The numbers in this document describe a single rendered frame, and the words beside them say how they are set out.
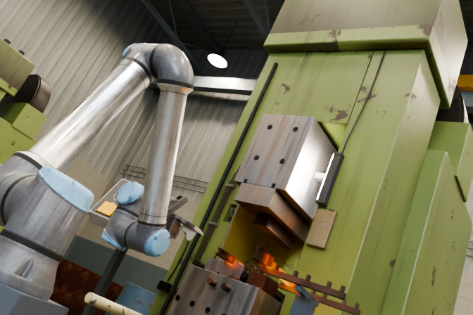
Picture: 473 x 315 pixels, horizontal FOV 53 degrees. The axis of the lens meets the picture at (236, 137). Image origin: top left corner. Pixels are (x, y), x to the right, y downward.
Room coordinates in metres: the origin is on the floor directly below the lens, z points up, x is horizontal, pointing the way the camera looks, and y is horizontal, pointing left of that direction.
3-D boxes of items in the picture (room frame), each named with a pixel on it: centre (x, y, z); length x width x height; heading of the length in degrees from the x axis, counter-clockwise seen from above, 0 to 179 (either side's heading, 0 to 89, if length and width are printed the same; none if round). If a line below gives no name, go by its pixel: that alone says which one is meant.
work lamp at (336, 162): (2.04, -0.48, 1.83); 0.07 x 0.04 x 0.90; 48
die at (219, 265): (2.29, -0.33, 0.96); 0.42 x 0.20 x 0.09; 138
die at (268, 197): (2.29, -0.33, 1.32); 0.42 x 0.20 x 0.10; 138
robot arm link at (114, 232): (1.64, 0.22, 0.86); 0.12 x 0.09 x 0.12; 54
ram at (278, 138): (2.27, -0.36, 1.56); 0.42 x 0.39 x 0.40; 138
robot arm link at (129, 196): (1.65, 0.22, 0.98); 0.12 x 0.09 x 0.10; 138
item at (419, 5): (2.39, -0.47, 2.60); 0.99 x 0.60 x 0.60; 48
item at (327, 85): (2.38, -0.46, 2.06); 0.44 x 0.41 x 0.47; 138
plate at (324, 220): (2.03, -0.51, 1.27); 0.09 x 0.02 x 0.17; 48
